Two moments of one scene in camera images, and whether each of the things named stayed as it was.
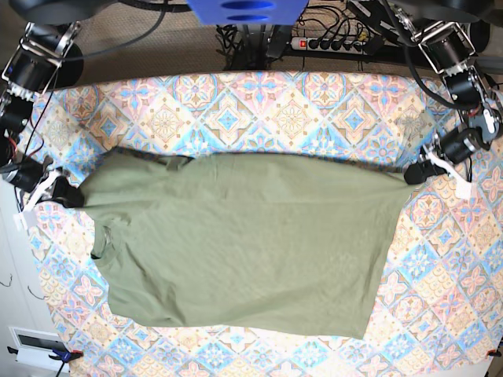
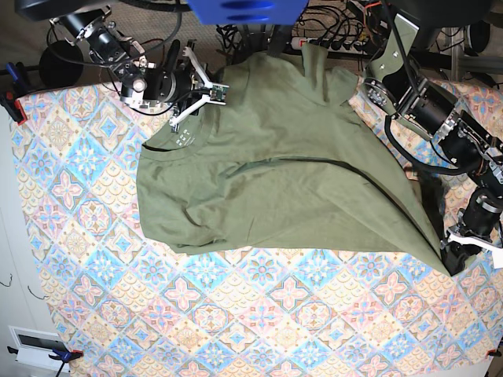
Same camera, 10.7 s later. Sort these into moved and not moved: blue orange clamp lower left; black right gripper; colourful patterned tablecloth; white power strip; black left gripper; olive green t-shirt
Moved: black left gripper; olive green t-shirt; black right gripper
Not moved: colourful patterned tablecloth; white power strip; blue orange clamp lower left
